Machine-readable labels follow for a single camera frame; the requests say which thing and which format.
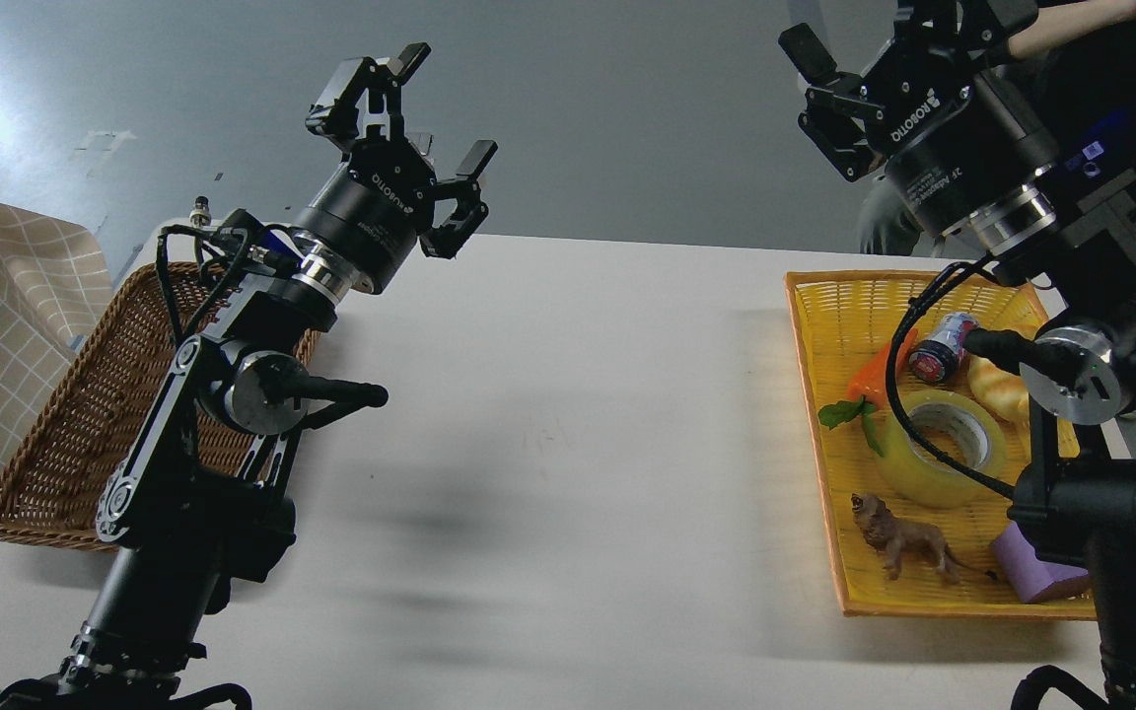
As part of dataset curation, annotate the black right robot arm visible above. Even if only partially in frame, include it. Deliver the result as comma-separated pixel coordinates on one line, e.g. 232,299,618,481
779,1,1136,709

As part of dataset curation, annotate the small drink can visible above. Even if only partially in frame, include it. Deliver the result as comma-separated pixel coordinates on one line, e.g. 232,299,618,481
907,312,982,384

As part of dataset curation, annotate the yellow plastic basket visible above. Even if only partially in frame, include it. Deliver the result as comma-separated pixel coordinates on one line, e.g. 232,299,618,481
785,270,1097,621

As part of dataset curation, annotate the toy croissant bread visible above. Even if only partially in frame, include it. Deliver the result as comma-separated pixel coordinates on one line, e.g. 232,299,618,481
966,354,1030,424

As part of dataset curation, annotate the orange toy carrot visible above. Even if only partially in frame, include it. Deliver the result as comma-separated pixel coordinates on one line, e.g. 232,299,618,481
816,342,891,456

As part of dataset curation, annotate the brown toy lion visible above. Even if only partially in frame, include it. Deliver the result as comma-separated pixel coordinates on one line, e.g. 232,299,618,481
849,491,999,585

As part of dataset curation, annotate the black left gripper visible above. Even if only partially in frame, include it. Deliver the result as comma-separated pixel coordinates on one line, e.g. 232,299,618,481
296,43,499,295

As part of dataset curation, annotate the brown wicker basket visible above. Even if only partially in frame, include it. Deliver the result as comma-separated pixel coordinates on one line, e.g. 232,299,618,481
0,261,321,551

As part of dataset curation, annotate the yellow tape roll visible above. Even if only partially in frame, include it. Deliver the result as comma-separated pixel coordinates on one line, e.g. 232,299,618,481
878,390,1006,509

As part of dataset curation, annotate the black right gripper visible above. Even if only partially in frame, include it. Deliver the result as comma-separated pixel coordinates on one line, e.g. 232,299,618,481
777,1,1059,234

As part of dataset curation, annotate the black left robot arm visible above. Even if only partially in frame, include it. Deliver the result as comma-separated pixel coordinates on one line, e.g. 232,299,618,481
0,43,496,709

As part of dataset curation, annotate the purple foam block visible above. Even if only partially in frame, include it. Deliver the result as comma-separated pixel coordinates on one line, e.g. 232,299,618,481
989,521,1092,604

